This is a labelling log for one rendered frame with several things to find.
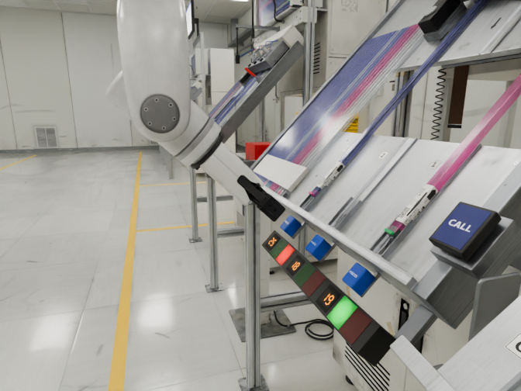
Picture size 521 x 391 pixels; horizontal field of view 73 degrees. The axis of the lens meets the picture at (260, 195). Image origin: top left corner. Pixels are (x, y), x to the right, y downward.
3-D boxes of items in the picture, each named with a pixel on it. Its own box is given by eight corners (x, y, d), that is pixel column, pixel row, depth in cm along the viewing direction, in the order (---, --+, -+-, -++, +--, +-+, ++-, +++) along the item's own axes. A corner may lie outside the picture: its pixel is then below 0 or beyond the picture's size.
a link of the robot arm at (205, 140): (171, 153, 59) (185, 164, 61) (176, 160, 51) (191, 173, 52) (205, 115, 60) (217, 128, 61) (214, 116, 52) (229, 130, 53)
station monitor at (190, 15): (191, 33, 460) (190, -2, 451) (187, 41, 514) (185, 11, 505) (202, 33, 464) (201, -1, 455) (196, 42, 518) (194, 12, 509)
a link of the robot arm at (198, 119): (213, 119, 50) (206, 114, 59) (138, 46, 46) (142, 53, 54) (174, 161, 51) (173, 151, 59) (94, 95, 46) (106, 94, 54)
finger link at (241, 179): (222, 167, 55) (232, 178, 61) (257, 198, 53) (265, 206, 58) (227, 162, 56) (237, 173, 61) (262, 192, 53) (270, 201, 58)
